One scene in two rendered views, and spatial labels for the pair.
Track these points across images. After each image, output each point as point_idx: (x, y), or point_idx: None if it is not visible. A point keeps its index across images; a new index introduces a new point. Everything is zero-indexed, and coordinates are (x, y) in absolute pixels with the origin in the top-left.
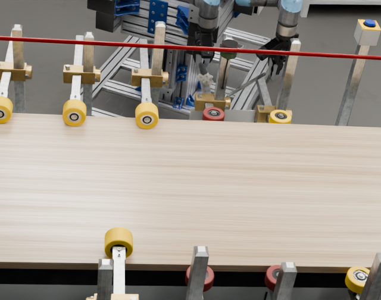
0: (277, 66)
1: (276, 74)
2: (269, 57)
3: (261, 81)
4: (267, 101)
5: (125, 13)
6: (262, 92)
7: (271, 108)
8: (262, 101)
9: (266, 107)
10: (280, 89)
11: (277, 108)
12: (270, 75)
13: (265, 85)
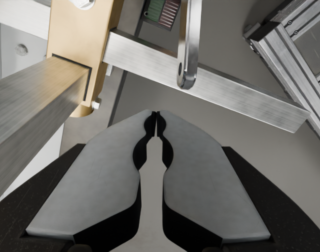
0: (28, 219)
1: (71, 149)
2: (284, 234)
3: (265, 107)
4: (145, 63)
5: None
6: (206, 74)
7: (83, 45)
8: (170, 52)
9: (90, 25)
10: (17, 101)
11: (45, 59)
12: (160, 115)
13: (239, 110)
